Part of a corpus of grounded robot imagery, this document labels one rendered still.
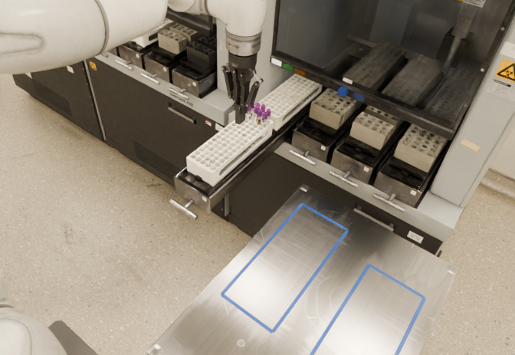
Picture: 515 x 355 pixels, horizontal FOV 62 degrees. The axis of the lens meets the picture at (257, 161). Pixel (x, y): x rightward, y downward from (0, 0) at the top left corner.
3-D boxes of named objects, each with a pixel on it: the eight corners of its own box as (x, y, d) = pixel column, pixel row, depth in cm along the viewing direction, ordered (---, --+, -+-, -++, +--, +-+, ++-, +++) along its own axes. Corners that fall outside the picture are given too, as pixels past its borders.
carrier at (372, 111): (395, 133, 140) (401, 119, 136) (392, 136, 139) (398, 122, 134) (363, 119, 144) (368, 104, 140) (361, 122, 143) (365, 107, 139)
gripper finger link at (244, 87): (247, 66, 114) (252, 68, 114) (247, 100, 122) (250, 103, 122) (238, 72, 112) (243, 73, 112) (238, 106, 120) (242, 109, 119)
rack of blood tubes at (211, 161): (247, 123, 142) (248, 109, 138) (272, 136, 138) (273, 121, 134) (186, 173, 124) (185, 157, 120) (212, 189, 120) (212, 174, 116)
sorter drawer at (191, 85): (271, 25, 209) (273, 7, 202) (295, 34, 203) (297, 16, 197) (164, 90, 165) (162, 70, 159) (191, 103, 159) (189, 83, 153)
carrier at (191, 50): (213, 67, 162) (212, 54, 158) (209, 70, 161) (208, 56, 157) (190, 57, 167) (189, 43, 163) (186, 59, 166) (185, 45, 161)
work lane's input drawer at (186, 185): (297, 92, 169) (300, 72, 162) (327, 106, 163) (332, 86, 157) (165, 202, 125) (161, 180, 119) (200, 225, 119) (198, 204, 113)
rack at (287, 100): (298, 83, 161) (300, 69, 157) (321, 93, 157) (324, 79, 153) (251, 121, 143) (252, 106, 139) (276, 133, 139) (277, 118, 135)
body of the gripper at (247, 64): (221, 48, 109) (221, 80, 115) (247, 60, 105) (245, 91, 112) (238, 37, 113) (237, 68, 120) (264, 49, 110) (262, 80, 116)
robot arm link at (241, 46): (247, 41, 101) (246, 63, 105) (269, 27, 106) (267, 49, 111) (218, 28, 104) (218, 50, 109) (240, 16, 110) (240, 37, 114)
